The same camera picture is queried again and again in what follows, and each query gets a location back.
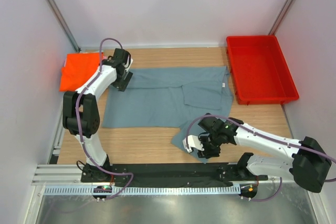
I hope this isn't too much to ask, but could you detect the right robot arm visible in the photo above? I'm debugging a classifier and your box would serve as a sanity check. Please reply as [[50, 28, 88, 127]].
[[198, 114, 335, 193]]

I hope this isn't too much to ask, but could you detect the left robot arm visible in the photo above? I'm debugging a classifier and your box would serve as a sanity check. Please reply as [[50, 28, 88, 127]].
[[62, 48, 133, 183]]

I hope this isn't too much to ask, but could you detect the grey-blue t shirt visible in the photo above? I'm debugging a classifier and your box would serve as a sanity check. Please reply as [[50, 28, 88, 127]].
[[102, 66, 234, 151]]

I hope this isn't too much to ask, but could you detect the red plastic bin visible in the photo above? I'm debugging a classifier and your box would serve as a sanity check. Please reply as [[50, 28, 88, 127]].
[[226, 35, 299, 105]]

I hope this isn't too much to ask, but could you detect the left aluminium corner post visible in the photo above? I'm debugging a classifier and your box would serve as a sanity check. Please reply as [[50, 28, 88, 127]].
[[46, 0, 81, 52]]

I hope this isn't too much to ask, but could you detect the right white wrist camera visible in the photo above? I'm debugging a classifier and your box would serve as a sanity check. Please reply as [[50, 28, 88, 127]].
[[182, 135, 204, 153]]

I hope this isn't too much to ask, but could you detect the folded orange t shirt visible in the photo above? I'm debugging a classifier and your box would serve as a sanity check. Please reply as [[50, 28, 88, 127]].
[[59, 52, 100, 92]]

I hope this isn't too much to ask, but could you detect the right aluminium corner post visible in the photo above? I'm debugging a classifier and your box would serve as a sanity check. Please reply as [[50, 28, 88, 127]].
[[268, 0, 296, 36]]

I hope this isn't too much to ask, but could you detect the aluminium corner post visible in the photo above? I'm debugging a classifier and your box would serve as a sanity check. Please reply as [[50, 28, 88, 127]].
[[268, 0, 296, 36], [46, 0, 81, 52]]

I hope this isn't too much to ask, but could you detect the slotted cable duct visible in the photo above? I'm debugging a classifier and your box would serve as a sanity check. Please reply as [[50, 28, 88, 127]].
[[44, 184, 240, 196]]

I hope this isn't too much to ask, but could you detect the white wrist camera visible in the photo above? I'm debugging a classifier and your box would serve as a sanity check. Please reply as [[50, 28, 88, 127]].
[[124, 54, 133, 72], [182, 135, 204, 153]]

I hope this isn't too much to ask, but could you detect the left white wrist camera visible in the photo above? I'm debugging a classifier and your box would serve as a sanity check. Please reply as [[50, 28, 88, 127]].
[[124, 54, 133, 72]]

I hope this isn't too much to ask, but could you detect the aluminium front rail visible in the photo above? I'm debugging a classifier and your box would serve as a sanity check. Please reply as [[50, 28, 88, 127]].
[[31, 159, 320, 184]]

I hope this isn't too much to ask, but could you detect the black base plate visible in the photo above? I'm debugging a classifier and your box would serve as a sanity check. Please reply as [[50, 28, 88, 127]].
[[80, 162, 269, 188]]

